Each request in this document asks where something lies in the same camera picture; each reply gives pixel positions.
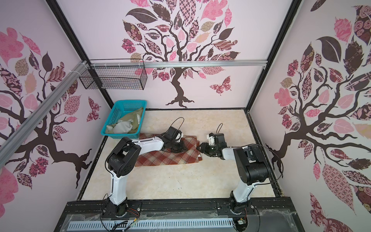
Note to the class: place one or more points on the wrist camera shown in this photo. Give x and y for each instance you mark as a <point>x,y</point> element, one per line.
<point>215,139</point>
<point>173,134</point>

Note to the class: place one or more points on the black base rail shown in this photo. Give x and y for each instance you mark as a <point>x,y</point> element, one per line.
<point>263,214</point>

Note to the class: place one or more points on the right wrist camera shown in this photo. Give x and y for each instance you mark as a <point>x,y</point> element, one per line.
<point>215,139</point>

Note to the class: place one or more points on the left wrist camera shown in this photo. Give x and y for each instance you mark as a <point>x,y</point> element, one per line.
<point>173,134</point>

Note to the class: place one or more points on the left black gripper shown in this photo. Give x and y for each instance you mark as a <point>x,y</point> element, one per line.
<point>182,148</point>

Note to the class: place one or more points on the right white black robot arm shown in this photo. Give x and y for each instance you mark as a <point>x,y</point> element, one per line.
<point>251,167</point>

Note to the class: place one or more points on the black wire basket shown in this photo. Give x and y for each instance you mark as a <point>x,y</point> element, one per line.
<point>115,74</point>

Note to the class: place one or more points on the white slotted cable duct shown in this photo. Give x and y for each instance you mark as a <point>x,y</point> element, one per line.
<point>150,225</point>

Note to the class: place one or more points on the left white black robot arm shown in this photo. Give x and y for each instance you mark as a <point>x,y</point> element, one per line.
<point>121,161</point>

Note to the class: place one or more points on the aluminium rail back wall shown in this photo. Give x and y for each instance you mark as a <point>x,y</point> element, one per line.
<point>179,64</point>

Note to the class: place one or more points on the red plaid skirt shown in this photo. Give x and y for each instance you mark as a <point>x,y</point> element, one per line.
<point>158,158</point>

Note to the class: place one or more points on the teal plastic basket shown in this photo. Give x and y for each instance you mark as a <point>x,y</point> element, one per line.
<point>120,109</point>

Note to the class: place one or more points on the aluminium rail left wall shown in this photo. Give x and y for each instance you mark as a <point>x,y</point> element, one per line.
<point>10,146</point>

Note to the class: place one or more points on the aluminium rail wall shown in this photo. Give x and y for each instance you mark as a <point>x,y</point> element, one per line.
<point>10,146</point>
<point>179,64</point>

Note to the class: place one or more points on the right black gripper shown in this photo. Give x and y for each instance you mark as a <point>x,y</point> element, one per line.
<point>207,148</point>

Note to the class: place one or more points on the olive and white skirt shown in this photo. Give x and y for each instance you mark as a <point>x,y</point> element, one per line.
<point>129,123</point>

